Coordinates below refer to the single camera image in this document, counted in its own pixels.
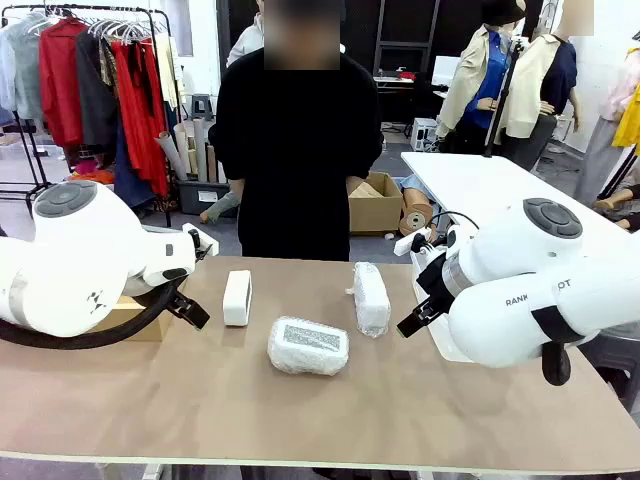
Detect black plastic stool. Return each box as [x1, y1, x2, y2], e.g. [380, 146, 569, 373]
[579, 319, 640, 401]

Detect small white box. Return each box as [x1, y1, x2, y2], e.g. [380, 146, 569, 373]
[222, 270, 254, 327]

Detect brown paper roll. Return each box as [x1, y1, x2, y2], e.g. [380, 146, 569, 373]
[398, 188, 435, 237]

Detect person in black sweater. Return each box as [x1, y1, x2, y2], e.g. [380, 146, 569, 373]
[208, 0, 384, 262]

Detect clear plastic container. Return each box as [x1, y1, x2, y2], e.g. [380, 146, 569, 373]
[409, 247, 474, 364]

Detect lying mannequin leg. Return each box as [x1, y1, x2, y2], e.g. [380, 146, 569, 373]
[592, 184, 640, 231]

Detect person in grey hoodie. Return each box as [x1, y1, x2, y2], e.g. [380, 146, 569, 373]
[225, 0, 266, 69]

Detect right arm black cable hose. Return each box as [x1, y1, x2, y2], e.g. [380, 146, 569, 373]
[530, 304, 586, 386]

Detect cream hanging garment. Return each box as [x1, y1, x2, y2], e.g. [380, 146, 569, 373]
[153, 33, 182, 112]

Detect light grey hanging garments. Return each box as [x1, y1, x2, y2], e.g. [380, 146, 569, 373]
[0, 12, 46, 124]

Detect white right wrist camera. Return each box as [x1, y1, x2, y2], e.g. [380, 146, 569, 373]
[393, 227, 434, 257]

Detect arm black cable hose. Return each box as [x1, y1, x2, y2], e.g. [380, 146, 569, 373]
[0, 279, 189, 351]
[530, 304, 586, 386]

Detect mannequin in yellow skirt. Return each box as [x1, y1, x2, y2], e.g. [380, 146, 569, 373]
[574, 47, 640, 206]

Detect black clothes rack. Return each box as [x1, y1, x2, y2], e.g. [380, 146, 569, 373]
[0, 3, 174, 229]

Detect white computer monitor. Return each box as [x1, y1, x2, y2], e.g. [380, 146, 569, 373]
[431, 54, 466, 87]

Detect dark grey hanging garment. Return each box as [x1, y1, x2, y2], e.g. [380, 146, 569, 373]
[75, 32, 120, 154]

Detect mannequin with navy top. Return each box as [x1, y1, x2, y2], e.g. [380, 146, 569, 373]
[502, 0, 581, 171]

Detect bubble-wrapped white clock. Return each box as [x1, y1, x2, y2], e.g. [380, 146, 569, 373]
[345, 261, 392, 339]
[267, 315, 350, 376]

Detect white paper roll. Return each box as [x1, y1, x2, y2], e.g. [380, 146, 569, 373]
[193, 117, 209, 179]

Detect mannequin with blue shirt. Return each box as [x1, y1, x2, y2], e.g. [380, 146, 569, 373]
[435, 0, 516, 154]

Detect black tripod pole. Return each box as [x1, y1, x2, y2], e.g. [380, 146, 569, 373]
[482, 37, 529, 159]

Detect grey plastic stool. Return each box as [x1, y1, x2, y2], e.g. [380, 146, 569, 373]
[191, 93, 215, 122]

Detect red hanging shirt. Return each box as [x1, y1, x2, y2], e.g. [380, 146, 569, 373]
[38, 18, 87, 147]

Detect open cardboard box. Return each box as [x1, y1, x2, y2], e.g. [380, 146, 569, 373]
[94, 279, 189, 344]

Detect orange cloth pile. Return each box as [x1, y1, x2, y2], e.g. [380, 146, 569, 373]
[67, 168, 116, 185]

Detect white computer case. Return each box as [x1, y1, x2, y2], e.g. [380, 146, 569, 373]
[410, 117, 440, 152]

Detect background cardboard box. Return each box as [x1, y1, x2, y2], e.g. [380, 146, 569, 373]
[348, 171, 404, 236]

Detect dark grey storage bin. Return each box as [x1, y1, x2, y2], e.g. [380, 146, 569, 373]
[177, 178, 239, 217]

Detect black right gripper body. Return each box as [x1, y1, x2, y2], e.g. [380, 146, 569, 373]
[414, 253, 459, 309]

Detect navy blue hanging garment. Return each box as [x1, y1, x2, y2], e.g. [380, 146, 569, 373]
[113, 124, 156, 209]

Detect beige paper roll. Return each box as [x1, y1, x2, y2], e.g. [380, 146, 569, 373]
[154, 130, 189, 181]

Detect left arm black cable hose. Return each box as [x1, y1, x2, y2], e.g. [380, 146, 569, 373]
[0, 279, 189, 351]

